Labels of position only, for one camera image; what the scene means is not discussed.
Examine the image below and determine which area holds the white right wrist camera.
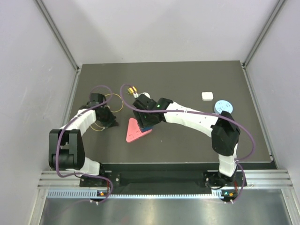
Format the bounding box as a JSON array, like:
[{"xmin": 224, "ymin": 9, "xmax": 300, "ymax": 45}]
[{"xmin": 133, "ymin": 92, "xmax": 150, "ymax": 99}]

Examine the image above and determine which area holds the pink triangular power strip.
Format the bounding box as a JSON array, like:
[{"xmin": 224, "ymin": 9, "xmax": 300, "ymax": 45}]
[{"xmin": 126, "ymin": 118, "xmax": 152, "ymax": 143}]

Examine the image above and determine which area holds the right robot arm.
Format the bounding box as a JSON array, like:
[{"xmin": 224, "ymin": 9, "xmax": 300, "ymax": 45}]
[{"xmin": 133, "ymin": 92, "xmax": 240, "ymax": 186}]

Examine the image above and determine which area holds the round light blue power strip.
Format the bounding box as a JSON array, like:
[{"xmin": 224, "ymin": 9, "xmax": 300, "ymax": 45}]
[{"xmin": 213, "ymin": 100, "xmax": 233, "ymax": 114}]

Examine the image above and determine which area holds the light blue slotted cable duct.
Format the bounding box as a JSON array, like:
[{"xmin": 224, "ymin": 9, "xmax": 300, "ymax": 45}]
[{"xmin": 46, "ymin": 188, "xmax": 237, "ymax": 199}]

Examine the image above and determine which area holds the blue cube power socket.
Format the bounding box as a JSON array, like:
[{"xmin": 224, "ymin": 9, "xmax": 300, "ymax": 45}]
[{"xmin": 140, "ymin": 126, "xmax": 153, "ymax": 132}]

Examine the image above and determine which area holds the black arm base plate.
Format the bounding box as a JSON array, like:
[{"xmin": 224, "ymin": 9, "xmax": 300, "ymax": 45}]
[{"xmin": 100, "ymin": 163, "xmax": 243, "ymax": 191}]

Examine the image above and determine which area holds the white square power adapter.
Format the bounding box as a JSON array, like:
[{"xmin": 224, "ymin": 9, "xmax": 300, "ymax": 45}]
[{"xmin": 202, "ymin": 92, "xmax": 214, "ymax": 101}]

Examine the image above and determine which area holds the yellow plug adapter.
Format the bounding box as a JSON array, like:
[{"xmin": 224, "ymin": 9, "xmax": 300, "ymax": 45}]
[{"xmin": 127, "ymin": 86, "xmax": 138, "ymax": 96}]

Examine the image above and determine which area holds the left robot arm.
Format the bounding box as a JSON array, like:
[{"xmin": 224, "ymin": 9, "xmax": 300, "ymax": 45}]
[{"xmin": 48, "ymin": 93, "xmax": 119, "ymax": 186}]

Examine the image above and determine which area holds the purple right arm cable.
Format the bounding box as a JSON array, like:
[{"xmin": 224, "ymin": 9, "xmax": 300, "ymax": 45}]
[{"xmin": 120, "ymin": 83, "xmax": 256, "ymax": 162}]

